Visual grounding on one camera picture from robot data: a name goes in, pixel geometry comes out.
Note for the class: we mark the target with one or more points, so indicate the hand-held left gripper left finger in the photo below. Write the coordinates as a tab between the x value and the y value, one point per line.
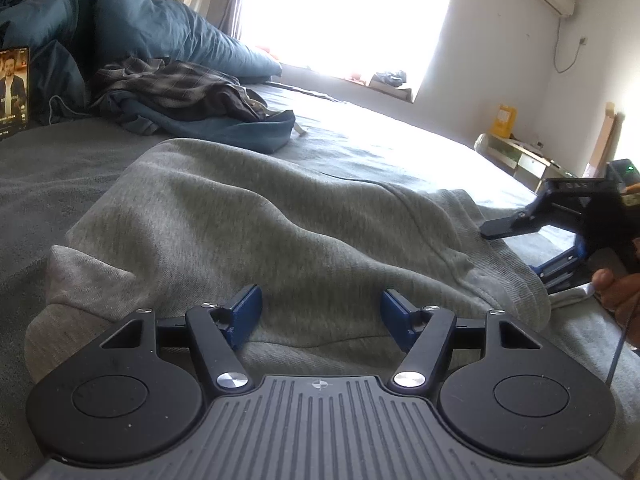
247	310

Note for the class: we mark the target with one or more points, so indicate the pale wooden desk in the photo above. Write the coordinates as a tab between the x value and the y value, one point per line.
530	162

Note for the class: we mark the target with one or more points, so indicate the pale round object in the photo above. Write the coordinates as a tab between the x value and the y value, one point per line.
483	143

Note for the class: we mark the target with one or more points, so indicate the windowsill box with clothes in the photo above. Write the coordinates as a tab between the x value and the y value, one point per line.
390	82

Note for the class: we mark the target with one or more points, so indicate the yellow box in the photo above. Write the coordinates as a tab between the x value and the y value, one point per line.
506	121

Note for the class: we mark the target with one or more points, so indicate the bright window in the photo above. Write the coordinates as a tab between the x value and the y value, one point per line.
350	15

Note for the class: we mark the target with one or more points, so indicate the dark blue garment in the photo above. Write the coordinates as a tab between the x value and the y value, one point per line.
240	132

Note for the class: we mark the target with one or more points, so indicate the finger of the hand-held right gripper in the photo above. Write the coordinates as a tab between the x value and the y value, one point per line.
505	225
580	250

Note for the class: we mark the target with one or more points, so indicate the person's right hand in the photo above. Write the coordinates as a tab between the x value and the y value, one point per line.
622	295

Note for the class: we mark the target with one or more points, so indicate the white folded garment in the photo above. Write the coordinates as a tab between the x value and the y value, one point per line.
572	296

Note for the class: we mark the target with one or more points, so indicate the small orange pot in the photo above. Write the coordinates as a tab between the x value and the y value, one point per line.
357	76

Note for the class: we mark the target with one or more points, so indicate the grey sweatshirt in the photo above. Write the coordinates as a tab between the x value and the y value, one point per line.
250	220

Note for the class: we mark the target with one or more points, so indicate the teal duvet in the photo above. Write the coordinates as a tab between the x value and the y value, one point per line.
150	25

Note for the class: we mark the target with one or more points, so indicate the tall cardboard piece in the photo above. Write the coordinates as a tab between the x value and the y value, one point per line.
605	140

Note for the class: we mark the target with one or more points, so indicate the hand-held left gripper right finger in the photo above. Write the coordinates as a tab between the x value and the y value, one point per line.
395	315

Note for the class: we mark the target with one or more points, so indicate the phone with lit screen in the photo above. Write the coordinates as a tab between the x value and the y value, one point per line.
14	90

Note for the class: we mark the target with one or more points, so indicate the grey bed sheet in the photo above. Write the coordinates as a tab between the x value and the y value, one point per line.
60	170

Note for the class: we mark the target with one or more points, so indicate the orange soft item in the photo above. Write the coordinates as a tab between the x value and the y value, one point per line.
262	51

